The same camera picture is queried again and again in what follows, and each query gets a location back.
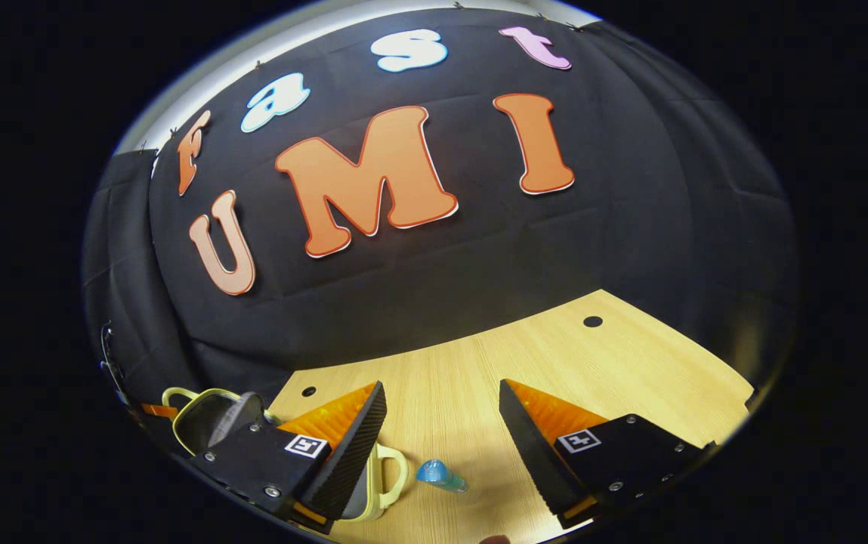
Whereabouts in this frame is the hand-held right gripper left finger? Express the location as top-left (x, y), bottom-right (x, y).
top-left (187, 380), bottom-right (388, 536)

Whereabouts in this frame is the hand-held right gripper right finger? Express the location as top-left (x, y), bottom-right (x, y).
top-left (499, 379), bottom-right (718, 530)

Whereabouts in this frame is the cream white suitcase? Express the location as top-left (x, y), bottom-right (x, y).
top-left (160, 385), bottom-right (409, 524)

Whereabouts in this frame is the blue skin care bottle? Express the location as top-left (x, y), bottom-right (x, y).
top-left (415, 459), bottom-right (469, 493)

